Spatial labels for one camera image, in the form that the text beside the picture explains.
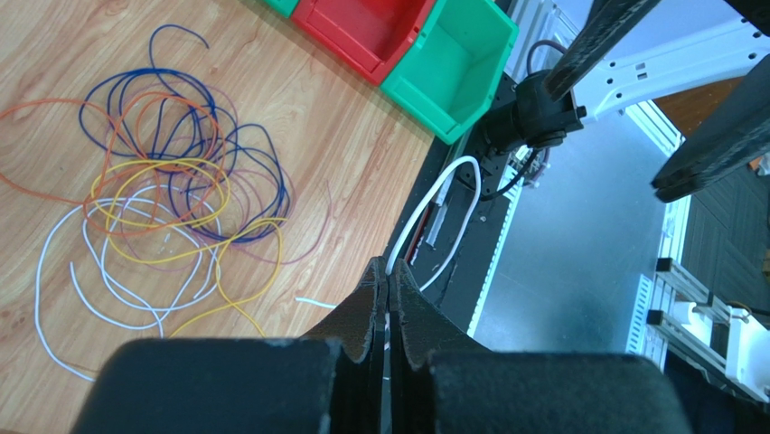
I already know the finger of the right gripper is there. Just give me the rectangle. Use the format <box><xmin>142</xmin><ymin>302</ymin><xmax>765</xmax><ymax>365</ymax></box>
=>
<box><xmin>544</xmin><ymin>0</ymin><xmax>653</xmax><ymax>101</ymax></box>
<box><xmin>652</xmin><ymin>56</ymin><xmax>769</xmax><ymax>203</ymax></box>

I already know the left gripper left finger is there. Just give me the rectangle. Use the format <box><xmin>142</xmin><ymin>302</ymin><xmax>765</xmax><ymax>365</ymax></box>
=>
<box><xmin>72</xmin><ymin>257</ymin><xmax>386</xmax><ymax>433</ymax></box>

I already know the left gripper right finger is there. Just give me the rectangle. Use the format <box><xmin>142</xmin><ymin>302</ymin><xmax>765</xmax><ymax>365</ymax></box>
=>
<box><xmin>388</xmin><ymin>260</ymin><xmax>690</xmax><ymax>433</ymax></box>

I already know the white cable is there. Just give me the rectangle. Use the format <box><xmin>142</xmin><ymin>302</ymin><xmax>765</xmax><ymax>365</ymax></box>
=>
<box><xmin>33</xmin><ymin>156</ymin><xmax>483</xmax><ymax>382</ymax></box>

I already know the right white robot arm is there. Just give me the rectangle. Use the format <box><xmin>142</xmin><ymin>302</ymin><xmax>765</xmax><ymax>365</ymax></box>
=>
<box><xmin>472</xmin><ymin>1</ymin><xmax>769</xmax><ymax>203</ymax></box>

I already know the near green plastic bin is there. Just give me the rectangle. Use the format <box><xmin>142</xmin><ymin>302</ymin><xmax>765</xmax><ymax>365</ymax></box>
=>
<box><xmin>380</xmin><ymin>0</ymin><xmax>519</xmax><ymax>145</ymax></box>

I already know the green plastic bin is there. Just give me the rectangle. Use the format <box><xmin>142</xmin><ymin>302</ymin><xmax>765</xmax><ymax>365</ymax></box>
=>
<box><xmin>380</xmin><ymin>0</ymin><xmax>519</xmax><ymax>145</ymax></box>
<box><xmin>263</xmin><ymin>0</ymin><xmax>299</xmax><ymax>18</ymax></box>

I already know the red plastic bin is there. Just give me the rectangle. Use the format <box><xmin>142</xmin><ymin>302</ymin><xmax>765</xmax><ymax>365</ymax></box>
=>
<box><xmin>291</xmin><ymin>0</ymin><xmax>436</xmax><ymax>87</ymax></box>

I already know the far green plastic bin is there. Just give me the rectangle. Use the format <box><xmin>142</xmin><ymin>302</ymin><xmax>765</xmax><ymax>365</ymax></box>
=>
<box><xmin>263</xmin><ymin>0</ymin><xmax>299</xmax><ymax>18</ymax></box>

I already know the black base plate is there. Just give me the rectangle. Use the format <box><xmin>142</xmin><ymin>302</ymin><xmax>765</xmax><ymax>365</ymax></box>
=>
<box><xmin>386</xmin><ymin>74</ymin><xmax>533</xmax><ymax>331</ymax></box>

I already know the grey slotted cable duct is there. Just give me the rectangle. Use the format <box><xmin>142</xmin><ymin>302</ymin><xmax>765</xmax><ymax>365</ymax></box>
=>
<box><xmin>466</xmin><ymin>127</ymin><xmax>549</xmax><ymax>337</ymax></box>

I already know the orange cable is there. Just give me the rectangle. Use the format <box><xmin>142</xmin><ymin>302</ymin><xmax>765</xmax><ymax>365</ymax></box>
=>
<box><xmin>0</xmin><ymin>90</ymin><xmax>229</xmax><ymax>237</ymax></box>

